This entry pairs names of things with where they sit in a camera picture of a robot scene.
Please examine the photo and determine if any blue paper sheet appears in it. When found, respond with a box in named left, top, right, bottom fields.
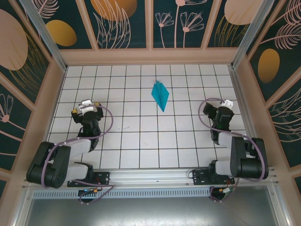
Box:
left=150, top=80, right=170, bottom=113

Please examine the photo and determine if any grey metal sheet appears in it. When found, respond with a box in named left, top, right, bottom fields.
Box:
left=23, top=186, right=280, bottom=226

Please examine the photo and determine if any small circuit board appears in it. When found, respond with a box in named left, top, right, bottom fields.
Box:
left=217, top=186, right=236, bottom=196
left=77, top=187, right=103, bottom=197

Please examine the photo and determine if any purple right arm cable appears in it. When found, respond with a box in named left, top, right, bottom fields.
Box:
left=198, top=97, right=270, bottom=203

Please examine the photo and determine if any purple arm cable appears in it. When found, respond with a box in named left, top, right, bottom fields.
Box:
left=41, top=105, right=116, bottom=205
left=198, top=97, right=270, bottom=203

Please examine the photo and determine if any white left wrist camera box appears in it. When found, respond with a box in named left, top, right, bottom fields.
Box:
left=79, top=99, right=98, bottom=114

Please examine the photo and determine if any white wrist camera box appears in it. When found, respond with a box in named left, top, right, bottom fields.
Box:
left=220, top=98, right=235, bottom=109
left=79, top=99, right=98, bottom=114

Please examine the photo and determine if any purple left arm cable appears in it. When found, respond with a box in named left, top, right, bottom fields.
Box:
left=41, top=105, right=116, bottom=205

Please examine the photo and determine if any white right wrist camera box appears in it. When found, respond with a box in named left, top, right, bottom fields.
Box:
left=220, top=98, right=235, bottom=109

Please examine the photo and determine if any aluminium side rail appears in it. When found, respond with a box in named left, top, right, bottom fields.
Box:
left=227, top=65, right=268, bottom=167

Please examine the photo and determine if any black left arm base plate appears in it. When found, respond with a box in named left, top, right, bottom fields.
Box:
left=67, top=171, right=111, bottom=188

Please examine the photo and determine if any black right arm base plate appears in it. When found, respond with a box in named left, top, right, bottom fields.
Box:
left=192, top=169, right=236, bottom=186

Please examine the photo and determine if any aluminium mounting rail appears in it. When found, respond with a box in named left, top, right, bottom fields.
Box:
left=22, top=166, right=279, bottom=189

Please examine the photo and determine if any aluminium frame post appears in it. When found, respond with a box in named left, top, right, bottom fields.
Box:
left=231, top=0, right=277, bottom=69
left=18, top=0, right=68, bottom=71

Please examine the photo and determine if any grey slotted cable duct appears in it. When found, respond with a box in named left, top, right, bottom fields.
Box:
left=32, top=188, right=212, bottom=200

